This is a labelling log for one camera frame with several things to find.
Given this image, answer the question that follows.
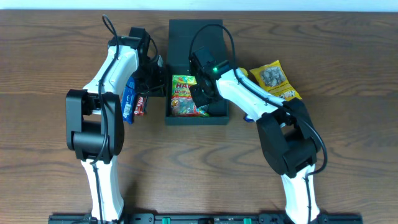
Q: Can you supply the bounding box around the red green KitKat bar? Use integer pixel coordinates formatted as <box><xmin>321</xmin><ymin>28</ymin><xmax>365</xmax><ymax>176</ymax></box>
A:
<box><xmin>134</xmin><ymin>96</ymin><xmax>149</xmax><ymax>116</ymax></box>

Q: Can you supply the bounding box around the blue Oreo cookie pack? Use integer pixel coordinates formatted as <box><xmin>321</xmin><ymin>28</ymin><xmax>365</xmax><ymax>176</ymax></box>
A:
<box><xmin>121</xmin><ymin>77</ymin><xmax>136</xmax><ymax>124</ymax></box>

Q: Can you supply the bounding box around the yellow M&M's candy tube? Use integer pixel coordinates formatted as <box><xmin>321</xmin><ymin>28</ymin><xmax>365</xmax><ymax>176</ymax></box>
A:
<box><xmin>239</xmin><ymin>67</ymin><xmax>248</xmax><ymax>77</ymax></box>

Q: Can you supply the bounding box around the dark green gift box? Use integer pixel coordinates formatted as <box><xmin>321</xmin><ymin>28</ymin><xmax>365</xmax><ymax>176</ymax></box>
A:
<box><xmin>165</xmin><ymin>19</ymin><xmax>230</xmax><ymax>126</ymax></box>

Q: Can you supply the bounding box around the Haribo gummy worms bag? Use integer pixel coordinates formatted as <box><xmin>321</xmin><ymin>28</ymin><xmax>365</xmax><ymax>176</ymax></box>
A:
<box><xmin>170</xmin><ymin>75</ymin><xmax>209</xmax><ymax>117</ymax></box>

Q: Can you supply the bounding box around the yellow Hacks candy bag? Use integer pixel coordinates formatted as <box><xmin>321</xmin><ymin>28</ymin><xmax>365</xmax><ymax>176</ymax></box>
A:
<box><xmin>250</xmin><ymin>60</ymin><xmax>302</xmax><ymax>101</ymax></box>

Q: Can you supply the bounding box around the purple Dairy Milk bar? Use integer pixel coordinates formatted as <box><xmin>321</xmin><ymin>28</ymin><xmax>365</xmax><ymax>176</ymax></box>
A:
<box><xmin>244</xmin><ymin>114</ymin><xmax>254</xmax><ymax>123</ymax></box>

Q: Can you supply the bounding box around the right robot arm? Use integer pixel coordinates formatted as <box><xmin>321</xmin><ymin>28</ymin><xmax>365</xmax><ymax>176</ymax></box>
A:
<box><xmin>188</xmin><ymin>47</ymin><xmax>322</xmax><ymax>223</ymax></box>

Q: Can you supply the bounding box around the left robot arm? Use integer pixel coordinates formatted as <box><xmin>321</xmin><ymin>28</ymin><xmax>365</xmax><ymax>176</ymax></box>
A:
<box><xmin>65</xmin><ymin>27</ymin><xmax>166</xmax><ymax>223</ymax></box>

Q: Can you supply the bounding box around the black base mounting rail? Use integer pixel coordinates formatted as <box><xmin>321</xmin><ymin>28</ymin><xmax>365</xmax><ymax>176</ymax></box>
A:
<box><xmin>47</xmin><ymin>212</ymin><xmax>364</xmax><ymax>224</ymax></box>

